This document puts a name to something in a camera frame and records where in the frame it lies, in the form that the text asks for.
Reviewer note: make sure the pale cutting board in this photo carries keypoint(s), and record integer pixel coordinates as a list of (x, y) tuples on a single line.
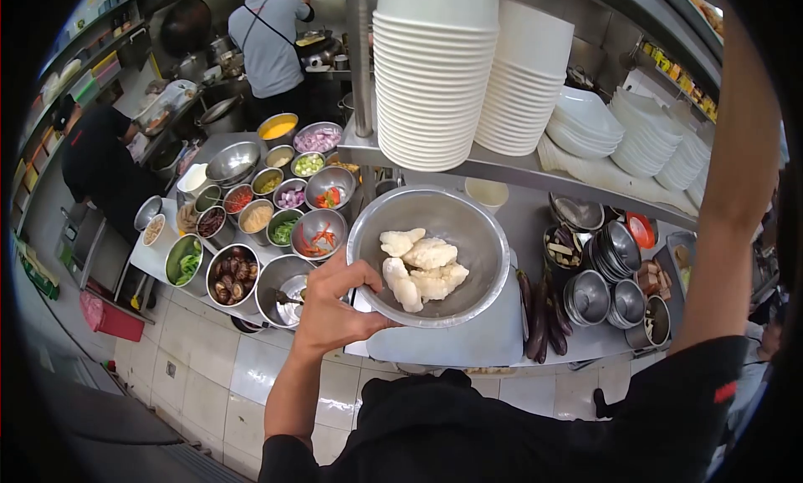
[(451, 345)]

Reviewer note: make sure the steel strainer bowl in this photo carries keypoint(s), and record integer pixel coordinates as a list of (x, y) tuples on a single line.
[(574, 212)]

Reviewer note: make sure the bowl of chopped green onion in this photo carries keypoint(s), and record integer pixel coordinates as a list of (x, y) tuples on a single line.
[(308, 165)]

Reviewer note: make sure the bowl of red pepper strips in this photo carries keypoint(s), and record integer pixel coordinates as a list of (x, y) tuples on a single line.
[(318, 237)]

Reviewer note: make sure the stack of white flat plates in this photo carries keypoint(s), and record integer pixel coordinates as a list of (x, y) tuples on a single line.
[(646, 135)]

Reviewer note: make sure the pot of tan mince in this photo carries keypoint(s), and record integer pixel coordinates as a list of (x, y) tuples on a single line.
[(256, 218)]

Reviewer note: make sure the bowl of yellow ginger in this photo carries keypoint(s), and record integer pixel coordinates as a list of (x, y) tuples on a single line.
[(268, 183)]

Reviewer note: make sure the wall shelf with containers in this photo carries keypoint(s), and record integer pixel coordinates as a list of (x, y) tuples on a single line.
[(75, 63)]

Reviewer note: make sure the red bin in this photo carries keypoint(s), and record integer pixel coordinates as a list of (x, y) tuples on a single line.
[(116, 320)]

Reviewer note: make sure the person's left index finger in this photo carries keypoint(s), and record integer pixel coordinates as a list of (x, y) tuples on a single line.
[(377, 322)]

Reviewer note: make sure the bowl of purple onion chunks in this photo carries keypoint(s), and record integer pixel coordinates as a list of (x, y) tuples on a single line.
[(290, 196)]

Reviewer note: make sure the bowl of green pepper strips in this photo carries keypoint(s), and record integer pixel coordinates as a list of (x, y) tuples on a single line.
[(284, 231)]

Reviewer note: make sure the steel pot with scraps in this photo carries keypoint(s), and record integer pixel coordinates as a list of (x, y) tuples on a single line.
[(652, 325)]

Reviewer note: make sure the bowl of yellow sauce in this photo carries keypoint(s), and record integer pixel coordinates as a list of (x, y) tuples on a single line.
[(278, 129)]

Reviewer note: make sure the tilted stack of steel bowls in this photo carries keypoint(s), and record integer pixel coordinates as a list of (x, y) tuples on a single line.
[(615, 251)]

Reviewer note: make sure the stack of white deep plates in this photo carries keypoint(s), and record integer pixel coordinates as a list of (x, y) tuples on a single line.
[(583, 122)]

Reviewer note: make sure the orange plastic bowl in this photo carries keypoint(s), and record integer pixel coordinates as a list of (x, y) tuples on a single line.
[(640, 231)]

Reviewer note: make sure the tall stack of white bowls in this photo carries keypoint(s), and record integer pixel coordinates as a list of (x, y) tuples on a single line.
[(433, 88)]

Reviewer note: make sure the bowl of cut eggplant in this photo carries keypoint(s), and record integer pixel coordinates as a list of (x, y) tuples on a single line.
[(563, 248)]

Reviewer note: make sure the small purple eggplant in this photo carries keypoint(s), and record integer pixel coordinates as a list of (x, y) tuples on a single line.
[(523, 295)]

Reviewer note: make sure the tray of brown tofu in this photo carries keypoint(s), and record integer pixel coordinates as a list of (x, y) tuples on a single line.
[(654, 279)]

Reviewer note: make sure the person's left hand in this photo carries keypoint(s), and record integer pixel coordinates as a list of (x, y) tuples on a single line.
[(326, 313)]

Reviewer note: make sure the pile of pale fried pieces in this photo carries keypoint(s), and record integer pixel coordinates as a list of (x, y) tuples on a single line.
[(423, 266)]

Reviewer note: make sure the white cup of nuts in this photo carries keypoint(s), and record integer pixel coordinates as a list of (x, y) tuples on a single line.
[(154, 229)]

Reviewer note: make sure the person's legs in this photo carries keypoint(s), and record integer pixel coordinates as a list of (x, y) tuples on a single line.
[(602, 404)]

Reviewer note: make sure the small bowl of garlic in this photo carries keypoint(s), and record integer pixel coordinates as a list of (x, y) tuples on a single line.
[(280, 158)]

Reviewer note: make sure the short stack of white bowls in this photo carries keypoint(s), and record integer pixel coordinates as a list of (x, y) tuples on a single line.
[(524, 100)]

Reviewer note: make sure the white plastic container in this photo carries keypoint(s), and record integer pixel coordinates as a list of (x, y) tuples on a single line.
[(192, 179)]

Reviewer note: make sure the bowl of chopped red onion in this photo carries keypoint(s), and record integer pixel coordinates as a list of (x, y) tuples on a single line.
[(317, 139)]

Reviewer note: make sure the overhead steel shelf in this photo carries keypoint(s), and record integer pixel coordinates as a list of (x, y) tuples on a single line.
[(665, 25)]

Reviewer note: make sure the bowl of brown mushrooms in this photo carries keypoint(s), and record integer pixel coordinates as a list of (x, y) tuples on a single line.
[(233, 276)]

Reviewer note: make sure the pot of green peppers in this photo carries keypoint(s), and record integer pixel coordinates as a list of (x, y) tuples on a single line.
[(185, 263)]

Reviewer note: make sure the steel shelf post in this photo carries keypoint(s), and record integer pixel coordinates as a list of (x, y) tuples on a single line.
[(360, 63)]

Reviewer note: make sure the white cloth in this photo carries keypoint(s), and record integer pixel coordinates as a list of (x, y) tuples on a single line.
[(602, 175)]

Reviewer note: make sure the bowl of dark liquid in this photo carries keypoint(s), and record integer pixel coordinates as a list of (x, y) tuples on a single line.
[(207, 199)]

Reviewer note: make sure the steel bowl with ladle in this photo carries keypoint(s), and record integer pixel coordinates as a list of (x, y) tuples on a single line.
[(276, 276)]

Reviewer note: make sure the empty nested steel bowls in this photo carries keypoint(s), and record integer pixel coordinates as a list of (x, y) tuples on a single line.
[(232, 162)]

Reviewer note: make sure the pot of dried chilies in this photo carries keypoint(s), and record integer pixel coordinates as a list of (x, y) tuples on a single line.
[(213, 223)]

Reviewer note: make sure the person's body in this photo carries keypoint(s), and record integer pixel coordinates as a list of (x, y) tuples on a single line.
[(477, 433)]

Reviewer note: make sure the small empty steel bowl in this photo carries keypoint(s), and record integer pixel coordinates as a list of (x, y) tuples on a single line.
[(147, 212)]

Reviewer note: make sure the steel ladle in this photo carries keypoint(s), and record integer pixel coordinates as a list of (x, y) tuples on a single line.
[(287, 298)]

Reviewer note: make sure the rectangular steel tray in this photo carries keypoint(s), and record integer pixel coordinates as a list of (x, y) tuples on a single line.
[(681, 263)]

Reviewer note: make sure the bowl of red green peppers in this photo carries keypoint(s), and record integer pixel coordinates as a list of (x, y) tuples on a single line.
[(329, 191)]

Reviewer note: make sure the shelf of condiment jars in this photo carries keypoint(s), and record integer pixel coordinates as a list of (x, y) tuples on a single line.
[(681, 81)]

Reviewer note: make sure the steel stock pot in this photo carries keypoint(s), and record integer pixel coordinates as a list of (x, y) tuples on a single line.
[(221, 116)]

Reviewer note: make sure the person's left thumb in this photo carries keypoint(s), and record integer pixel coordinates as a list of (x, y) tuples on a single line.
[(357, 275)]

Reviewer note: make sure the black wok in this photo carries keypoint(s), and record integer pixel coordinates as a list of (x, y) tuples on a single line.
[(185, 26)]

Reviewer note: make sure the bowl of chopped red chili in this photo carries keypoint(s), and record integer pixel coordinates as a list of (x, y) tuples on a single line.
[(238, 199)]

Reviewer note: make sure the large steel mixing bowl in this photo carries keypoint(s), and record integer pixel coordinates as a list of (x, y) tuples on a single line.
[(464, 232)]

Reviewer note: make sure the stack of small white plates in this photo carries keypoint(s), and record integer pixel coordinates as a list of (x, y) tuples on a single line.
[(685, 163)]

